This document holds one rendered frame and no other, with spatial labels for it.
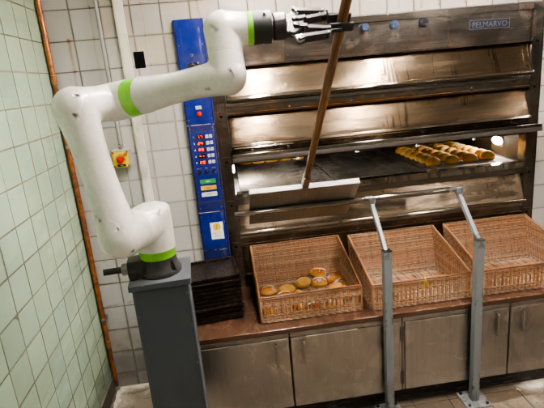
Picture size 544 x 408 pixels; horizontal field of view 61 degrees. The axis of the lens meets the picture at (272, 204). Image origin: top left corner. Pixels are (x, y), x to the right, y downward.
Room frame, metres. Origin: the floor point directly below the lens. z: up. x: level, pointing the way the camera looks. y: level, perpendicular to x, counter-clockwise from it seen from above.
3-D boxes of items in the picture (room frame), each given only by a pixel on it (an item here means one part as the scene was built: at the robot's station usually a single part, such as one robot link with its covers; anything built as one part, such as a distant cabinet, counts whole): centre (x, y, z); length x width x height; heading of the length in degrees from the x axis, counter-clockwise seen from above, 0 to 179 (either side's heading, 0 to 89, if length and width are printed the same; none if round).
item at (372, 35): (2.74, -0.69, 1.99); 1.80 x 0.08 x 0.21; 95
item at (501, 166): (2.74, -0.69, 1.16); 1.80 x 0.06 x 0.04; 95
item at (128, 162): (2.54, 0.80, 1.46); 0.10 x 0.07 x 0.10; 95
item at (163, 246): (1.50, 0.42, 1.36); 0.16 x 0.13 x 0.19; 157
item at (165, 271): (1.50, 0.47, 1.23); 0.26 x 0.15 x 0.06; 99
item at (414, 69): (2.72, -0.69, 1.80); 1.79 x 0.11 x 0.19; 95
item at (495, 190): (2.72, -0.69, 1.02); 1.79 x 0.11 x 0.19; 95
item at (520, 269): (2.51, -1.34, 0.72); 0.56 x 0.49 x 0.28; 95
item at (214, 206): (3.55, 0.44, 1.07); 1.93 x 0.16 x 2.15; 5
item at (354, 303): (2.42, -0.14, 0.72); 0.56 x 0.49 x 0.28; 96
